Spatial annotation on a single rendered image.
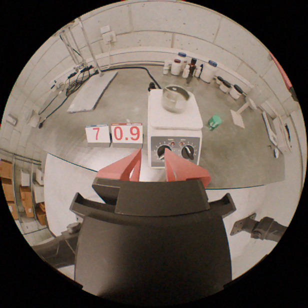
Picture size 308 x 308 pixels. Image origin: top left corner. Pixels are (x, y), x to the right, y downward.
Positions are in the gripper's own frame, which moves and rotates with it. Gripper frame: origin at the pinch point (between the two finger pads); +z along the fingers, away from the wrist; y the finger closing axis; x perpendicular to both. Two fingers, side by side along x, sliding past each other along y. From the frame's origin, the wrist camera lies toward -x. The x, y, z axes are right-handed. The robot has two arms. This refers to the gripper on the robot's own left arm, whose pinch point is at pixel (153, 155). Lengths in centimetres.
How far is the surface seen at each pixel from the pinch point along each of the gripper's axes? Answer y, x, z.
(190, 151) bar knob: -8.1, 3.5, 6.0
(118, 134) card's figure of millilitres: 9.7, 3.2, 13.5
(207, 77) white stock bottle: -28, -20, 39
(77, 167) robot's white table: 25.8, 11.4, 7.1
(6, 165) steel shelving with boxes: 210, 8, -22
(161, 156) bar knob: -1.8, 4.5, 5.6
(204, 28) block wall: -25, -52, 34
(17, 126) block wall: 235, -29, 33
